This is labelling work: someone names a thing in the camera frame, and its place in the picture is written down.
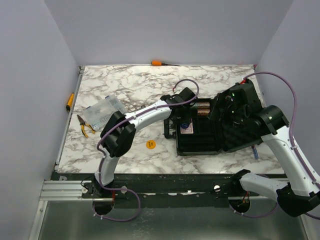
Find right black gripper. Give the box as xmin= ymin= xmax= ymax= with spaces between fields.
xmin=207 ymin=92 xmax=247 ymax=129

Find blue small blind button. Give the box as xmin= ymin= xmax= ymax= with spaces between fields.
xmin=180 ymin=123 xmax=190 ymax=129

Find black poker set case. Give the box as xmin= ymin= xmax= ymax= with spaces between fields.
xmin=163 ymin=98 xmax=262 ymax=156

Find red playing card deck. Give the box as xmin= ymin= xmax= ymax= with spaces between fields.
xmin=180 ymin=120 xmax=194 ymax=134

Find orange big blind button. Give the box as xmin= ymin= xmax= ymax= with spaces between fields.
xmin=145 ymin=140 xmax=156 ymax=150

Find brown poker chip stack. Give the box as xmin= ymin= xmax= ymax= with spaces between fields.
xmin=193 ymin=101 xmax=210 ymax=110

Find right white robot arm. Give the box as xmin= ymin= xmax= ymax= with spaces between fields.
xmin=209 ymin=80 xmax=320 ymax=217

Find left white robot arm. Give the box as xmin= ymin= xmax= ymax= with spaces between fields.
xmin=93 ymin=87 xmax=199 ymax=198

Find grey metal clamp bar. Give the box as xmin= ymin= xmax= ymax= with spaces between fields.
xmin=130 ymin=105 xmax=146 ymax=113

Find blue pen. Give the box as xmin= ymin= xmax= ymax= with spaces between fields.
xmin=251 ymin=145 xmax=259 ymax=160

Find orange screwdriver at back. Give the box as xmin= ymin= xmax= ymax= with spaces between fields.
xmin=151 ymin=60 xmax=179 ymax=67

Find clear plastic parts box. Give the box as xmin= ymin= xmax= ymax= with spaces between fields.
xmin=82 ymin=94 xmax=127 ymax=131

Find orange tool at left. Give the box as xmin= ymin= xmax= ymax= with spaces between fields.
xmin=65 ymin=93 xmax=75 ymax=112

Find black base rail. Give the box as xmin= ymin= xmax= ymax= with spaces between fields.
xmin=50 ymin=172 xmax=253 ymax=213

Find yellow handled pliers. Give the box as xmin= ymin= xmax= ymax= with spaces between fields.
xmin=76 ymin=114 xmax=96 ymax=138

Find aluminium extrusion rail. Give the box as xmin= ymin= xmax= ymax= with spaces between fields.
xmin=39 ymin=180 xmax=88 ymax=201

